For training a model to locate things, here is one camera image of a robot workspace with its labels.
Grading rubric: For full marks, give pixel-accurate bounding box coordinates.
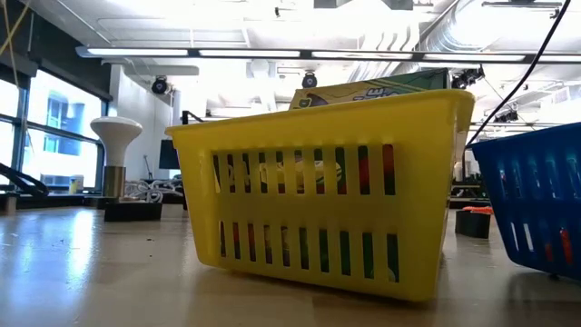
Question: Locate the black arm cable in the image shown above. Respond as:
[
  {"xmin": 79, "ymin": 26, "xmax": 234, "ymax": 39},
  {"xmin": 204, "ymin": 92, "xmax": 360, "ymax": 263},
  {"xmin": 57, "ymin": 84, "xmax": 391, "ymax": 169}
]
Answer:
[
  {"xmin": 465, "ymin": 0, "xmax": 573, "ymax": 149},
  {"xmin": 0, "ymin": 162, "xmax": 50, "ymax": 199}
]

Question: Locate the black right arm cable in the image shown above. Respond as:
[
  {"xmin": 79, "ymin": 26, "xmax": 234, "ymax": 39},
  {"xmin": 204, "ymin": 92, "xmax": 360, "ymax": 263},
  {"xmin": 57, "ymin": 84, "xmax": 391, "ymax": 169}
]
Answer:
[{"xmin": 465, "ymin": 0, "xmax": 573, "ymax": 149}]

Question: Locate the large window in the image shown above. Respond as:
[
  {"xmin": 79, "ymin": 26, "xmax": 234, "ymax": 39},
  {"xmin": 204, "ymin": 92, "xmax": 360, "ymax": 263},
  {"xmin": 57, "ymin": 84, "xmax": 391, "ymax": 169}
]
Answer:
[{"xmin": 0, "ymin": 67, "xmax": 113, "ymax": 194}]

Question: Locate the black monitor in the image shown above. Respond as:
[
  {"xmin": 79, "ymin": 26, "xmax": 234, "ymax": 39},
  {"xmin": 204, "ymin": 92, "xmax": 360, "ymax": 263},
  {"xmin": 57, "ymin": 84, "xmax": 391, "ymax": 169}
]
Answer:
[{"xmin": 158, "ymin": 139, "xmax": 181, "ymax": 171}]

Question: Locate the yellow plastic basket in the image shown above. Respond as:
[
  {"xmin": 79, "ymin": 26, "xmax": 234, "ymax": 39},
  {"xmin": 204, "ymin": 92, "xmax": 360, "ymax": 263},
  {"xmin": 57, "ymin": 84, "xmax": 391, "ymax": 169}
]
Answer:
[{"xmin": 164, "ymin": 88, "xmax": 477, "ymax": 303}]

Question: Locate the silver ventilation duct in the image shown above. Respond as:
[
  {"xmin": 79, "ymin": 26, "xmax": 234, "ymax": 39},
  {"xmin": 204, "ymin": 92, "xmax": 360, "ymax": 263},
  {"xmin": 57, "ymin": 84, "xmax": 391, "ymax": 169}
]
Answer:
[{"xmin": 401, "ymin": 0, "xmax": 505, "ymax": 74}]

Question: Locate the blue plastic basket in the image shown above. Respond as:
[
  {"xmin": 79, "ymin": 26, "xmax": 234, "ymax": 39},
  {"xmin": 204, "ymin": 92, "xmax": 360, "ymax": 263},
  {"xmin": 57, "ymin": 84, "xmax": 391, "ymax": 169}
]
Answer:
[{"xmin": 469, "ymin": 121, "xmax": 581, "ymax": 281}]

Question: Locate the small black orange-topped cup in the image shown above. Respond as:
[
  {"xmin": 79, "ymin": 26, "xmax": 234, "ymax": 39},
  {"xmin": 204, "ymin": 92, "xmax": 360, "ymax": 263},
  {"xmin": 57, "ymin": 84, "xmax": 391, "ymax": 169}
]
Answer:
[{"xmin": 454, "ymin": 209, "xmax": 494, "ymax": 240}]

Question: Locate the yellow cable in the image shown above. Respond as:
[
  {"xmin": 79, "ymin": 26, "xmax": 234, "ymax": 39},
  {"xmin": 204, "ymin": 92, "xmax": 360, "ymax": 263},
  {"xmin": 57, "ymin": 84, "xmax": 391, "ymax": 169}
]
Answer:
[{"xmin": 0, "ymin": 0, "xmax": 32, "ymax": 87}]

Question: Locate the white lamp cable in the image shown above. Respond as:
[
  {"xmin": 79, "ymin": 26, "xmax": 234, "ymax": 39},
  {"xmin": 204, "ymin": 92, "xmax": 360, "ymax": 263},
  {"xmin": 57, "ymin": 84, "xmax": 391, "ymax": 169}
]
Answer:
[{"xmin": 124, "ymin": 179, "xmax": 185, "ymax": 204}]

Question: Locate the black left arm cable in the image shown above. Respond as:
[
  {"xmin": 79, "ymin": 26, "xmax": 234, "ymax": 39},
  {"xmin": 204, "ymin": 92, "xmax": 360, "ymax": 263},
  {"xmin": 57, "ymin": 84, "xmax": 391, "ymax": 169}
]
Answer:
[{"xmin": 0, "ymin": 162, "xmax": 50, "ymax": 199}]

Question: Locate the white mushroom table lamp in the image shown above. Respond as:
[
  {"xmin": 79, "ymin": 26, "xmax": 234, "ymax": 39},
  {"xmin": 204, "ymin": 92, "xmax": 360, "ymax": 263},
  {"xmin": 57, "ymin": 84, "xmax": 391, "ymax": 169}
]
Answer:
[{"xmin": 89, "ymin": 115, "xmax": 144, "ymax": 203}]

